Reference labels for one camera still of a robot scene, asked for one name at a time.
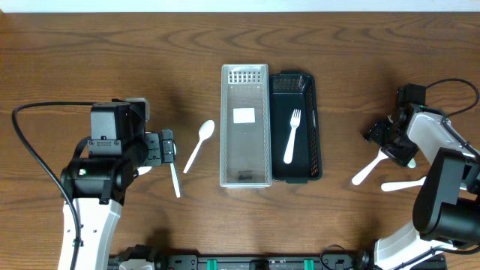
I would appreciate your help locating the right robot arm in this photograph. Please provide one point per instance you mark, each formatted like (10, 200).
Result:
(442, 221)

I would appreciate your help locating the white plastic spoon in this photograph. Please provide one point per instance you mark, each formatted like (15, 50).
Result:
(363, 173)

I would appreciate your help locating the dark green mesh basket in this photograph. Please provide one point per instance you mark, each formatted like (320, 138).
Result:
(290, 91)

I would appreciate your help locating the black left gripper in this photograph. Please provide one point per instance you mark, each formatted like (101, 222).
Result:
(153, 157)

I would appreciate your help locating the white utensil under right arm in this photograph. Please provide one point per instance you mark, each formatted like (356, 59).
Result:
(399, 185)

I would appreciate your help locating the white spoon under left arm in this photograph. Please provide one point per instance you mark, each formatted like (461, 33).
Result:
(143, 170)

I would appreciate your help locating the white spoon near left gripper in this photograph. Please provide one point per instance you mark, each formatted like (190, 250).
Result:
(205, 132)

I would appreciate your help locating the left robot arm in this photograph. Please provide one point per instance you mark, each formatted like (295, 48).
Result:
(103, 166)

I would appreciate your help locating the clear plastic mesh basket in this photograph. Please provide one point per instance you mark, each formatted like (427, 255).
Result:
(245, 149)

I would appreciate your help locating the white plastic fork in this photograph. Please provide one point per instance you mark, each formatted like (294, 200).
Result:
(294, 124)

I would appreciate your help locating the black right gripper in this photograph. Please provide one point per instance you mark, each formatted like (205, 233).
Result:
(400, 157)

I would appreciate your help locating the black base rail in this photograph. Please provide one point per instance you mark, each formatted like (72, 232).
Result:
(147, 257)

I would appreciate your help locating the white label in basket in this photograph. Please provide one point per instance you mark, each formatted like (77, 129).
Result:
(243, 115)

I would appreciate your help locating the mint green plastic fork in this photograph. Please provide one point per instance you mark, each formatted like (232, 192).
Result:
(412, 163)

